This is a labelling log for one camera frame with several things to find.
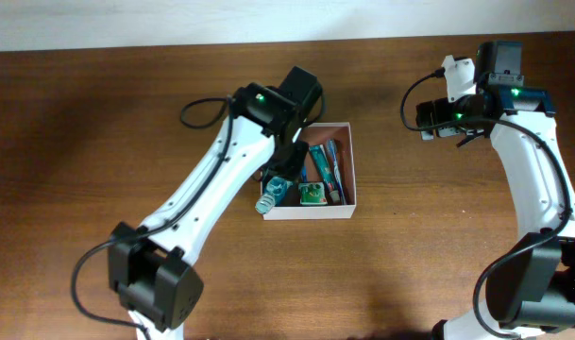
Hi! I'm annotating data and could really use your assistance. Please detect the teal toothpaste tube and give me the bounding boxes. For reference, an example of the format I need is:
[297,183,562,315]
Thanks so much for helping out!
[310,144,342,204]

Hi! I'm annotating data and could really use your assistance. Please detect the blue white toothbrush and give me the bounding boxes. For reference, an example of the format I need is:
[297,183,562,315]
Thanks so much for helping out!
[327,139,347,205]

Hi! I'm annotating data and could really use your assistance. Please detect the blue disposable razor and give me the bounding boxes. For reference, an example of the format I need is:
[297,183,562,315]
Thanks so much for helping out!
[300,165,308,183]

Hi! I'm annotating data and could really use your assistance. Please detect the teal mouthwash bottle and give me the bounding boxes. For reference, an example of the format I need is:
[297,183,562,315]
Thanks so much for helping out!
[255,177,294,214]

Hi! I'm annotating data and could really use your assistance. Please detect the green white soap packet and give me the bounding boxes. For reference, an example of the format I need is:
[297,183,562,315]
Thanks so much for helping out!
[298,182,328,206]

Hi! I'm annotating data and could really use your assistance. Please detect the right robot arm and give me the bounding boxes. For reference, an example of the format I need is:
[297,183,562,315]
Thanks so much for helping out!
[414,42,575,340]

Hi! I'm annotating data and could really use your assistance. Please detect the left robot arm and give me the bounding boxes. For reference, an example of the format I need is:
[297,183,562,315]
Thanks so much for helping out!
[108,66,324,339]

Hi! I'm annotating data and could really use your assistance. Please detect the white box pink interior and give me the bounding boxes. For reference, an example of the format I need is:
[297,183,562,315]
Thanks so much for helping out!
[262,122,357,221]

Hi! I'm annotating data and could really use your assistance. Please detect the right black cable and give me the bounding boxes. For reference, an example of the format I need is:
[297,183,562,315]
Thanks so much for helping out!
[399,67,573,339]

